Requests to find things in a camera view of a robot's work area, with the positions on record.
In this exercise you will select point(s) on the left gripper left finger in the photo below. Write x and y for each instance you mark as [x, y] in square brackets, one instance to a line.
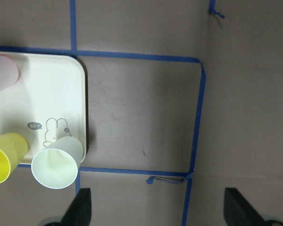
[79, 212]

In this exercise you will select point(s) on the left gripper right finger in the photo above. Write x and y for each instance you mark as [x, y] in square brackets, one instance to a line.
[238, 212]

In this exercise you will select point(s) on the white ikea cup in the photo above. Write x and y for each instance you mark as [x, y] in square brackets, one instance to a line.
[57, 166]

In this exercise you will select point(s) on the cream rabbit tray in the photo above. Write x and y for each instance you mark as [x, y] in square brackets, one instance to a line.
[46, 103]

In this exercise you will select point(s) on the yellow ikea cup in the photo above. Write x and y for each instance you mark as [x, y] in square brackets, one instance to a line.
[13, 148]

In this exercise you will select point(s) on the pink ikea cup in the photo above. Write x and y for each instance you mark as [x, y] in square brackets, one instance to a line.
[9, 72]

